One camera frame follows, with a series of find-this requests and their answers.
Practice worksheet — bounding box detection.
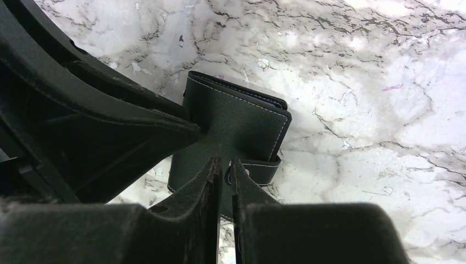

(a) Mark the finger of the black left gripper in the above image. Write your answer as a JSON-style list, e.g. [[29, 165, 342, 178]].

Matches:
[[1, 7, 199, 203], [3, 1, 188, 120]]

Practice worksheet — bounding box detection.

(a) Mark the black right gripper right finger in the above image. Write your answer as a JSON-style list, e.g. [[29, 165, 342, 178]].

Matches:
[[230, 159, 408, 263]]

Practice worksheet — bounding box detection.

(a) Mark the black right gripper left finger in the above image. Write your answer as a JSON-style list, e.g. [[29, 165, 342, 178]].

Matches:
[[1, 158, 223, 263]]

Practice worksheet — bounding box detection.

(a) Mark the black leather card holder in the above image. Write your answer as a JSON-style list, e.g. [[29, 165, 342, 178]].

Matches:
[[168, 71, 292, 221]]

